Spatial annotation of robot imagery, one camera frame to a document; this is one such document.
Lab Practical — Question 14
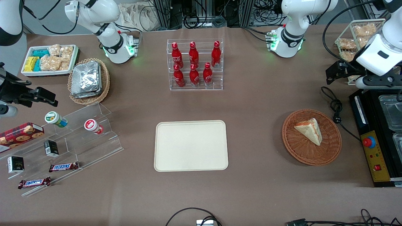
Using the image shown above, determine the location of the black looped cable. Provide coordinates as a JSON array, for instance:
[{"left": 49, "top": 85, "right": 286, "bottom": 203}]
[{"left": 165, "top": 207, "right": 222, "bottom": 226}]

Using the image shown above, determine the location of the black appliance with yellow panel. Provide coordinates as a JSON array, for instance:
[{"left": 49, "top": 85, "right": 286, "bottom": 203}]
[{"left": 349, "top": 89, "right": 402, "bottom": 188}]

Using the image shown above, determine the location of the stack of foil containers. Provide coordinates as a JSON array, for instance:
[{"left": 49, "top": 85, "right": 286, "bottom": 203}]
[{"left": 70, "top": 61, "right": 103, "bottom": 99}]

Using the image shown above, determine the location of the clear acrylic bottle rack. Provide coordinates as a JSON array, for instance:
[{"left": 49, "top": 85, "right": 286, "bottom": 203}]
[{"left": 167, "top": 39, "right": 224, "bottom": 91}]

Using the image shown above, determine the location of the black coiled cable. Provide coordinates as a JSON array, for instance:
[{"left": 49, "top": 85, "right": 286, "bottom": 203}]
[{"left": 183, "top": 13, "right": 201, "bottom": 30}]

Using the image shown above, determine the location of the light wicker basket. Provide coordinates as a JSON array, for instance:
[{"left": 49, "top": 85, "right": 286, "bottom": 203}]
[{"left": 68, "top": 58, "right": 111, "bottom": 106}]

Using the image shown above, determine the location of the cream plastic tray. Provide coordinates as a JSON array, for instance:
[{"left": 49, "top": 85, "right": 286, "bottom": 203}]
[{"left": 154, "top": 120, "right": 229, "bottom": 172}]

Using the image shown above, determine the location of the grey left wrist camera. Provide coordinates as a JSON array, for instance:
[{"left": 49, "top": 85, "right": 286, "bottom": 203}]
[{"left": 356, "top": 75, "right": 402, "bottom": 90}]

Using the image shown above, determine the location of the white rectangular snack tray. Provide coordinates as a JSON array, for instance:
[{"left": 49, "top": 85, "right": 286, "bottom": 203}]
[{"left": 21, "top": 45, "right": 79, "bottom": 78}]

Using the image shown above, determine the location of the red cookie box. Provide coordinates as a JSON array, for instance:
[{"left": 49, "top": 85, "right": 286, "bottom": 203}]
[{"left": 0, "top": 122, "right": 45, "bottom": 153}]

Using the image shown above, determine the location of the white wire shelf rack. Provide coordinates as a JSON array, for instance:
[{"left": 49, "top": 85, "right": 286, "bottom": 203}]
[{"left": 334, "top": 19, "right": 387, "bottom": 86}]

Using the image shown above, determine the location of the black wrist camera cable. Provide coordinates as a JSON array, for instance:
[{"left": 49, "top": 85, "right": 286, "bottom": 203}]
[{"left": 323, "top": 0, "right": 377, "bottom": 74}]

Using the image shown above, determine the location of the red cola bottle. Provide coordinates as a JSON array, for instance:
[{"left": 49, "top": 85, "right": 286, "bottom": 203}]
[
  {"left": 171, "top": 42, "right": 184, "bottom": 68},
  {"left": 173, "top": 64, "right": 185, "bottom": 88},
  {"left": 189, "top": 64, "right": 200, "bottom": 87},
  {"left": 203, "top": 62, "right": 213, "bottom": 86},
  {"left": 211, "top": 41, "right": 221, "bottom": 68},
  {"left": 189, "top": 41, "right": 199, "bottom": 67}
]

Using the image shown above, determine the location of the beige cloth bag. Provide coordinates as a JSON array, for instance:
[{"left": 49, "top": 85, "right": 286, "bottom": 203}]
[{"left": 118, "top": 3, "right": 158, "bottom": 32}]

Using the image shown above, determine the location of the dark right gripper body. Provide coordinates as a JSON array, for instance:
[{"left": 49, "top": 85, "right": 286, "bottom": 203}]
[{"left": 0, "top": 71, "right": 35, "bottom": 108}]

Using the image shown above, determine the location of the clear acrylic stepped display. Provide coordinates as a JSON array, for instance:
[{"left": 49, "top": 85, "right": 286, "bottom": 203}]
[{"left": 0, "top": 102, "right": 124, "bottom": 197}]

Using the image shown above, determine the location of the round brown wicker basket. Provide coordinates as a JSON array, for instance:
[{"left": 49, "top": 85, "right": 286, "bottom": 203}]
[{"left": 282, "top": 109, "right": 342, "bottom": 166}]

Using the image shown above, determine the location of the Snickers chocolate bar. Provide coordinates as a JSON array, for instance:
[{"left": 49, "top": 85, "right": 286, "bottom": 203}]
[
  {"left": 18, "top": 177, "right": 51, "bottom": 189},
  {"left": 49, "top": 162, "right": 80, "bottom": 173}
]

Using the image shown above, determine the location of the aluminium frame post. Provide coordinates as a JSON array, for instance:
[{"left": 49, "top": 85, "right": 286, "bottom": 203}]
[
  {"left": 152, "top": 0, "right": 183, "bottom": 30},
  {"left": 240, "top": 0, "right": 255, "bottom": 28}
]

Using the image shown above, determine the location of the red lid cup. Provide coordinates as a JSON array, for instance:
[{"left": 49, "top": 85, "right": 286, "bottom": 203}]
[{"left": 84, "top": 119, "right": 104, "bottom": 135}]

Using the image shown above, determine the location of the red emergency stop button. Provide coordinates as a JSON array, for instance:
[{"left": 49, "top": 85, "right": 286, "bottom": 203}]
[{"left": 362, "top": 136, "right": 377, "bottom": 149}]

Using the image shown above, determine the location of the black cable with connector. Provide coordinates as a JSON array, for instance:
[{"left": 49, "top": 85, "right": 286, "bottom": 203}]
[{"left": 286, "top": 208, "right": 402, "bottom": 226}]

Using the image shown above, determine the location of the black power cable with plug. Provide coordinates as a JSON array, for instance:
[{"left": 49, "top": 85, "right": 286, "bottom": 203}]
[{"left": 320, "top": 86, "right": 362, "bottom": 142}]

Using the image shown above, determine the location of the green lid cup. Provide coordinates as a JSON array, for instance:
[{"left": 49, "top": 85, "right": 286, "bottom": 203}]
[{"left": 44, "top": 111, "right": 68, "bottom": 128}]

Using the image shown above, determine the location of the yellow snack pack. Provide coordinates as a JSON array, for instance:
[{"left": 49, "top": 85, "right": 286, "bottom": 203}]
[{"left": 24, "top": 56, "right": 39, "bottom": 72}]

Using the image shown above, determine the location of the small black box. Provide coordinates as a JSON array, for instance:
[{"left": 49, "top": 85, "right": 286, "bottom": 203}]
[
  {"left": 7, "top": 156, "right": 25, "bottom": 174},
  {"left": 44, "top": 140, "right": 60, "bottom": 158}
]

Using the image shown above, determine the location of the grey coiled cable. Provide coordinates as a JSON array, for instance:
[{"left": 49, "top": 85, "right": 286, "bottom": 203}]
[{"left": 211, "top": 16, "right": 227, "bottom": 28}]

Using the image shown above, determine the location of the triangular sandwich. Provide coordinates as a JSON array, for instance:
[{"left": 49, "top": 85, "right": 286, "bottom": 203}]
[{"left": 294, "top": 118, "right": 323, "bottom": 146}]

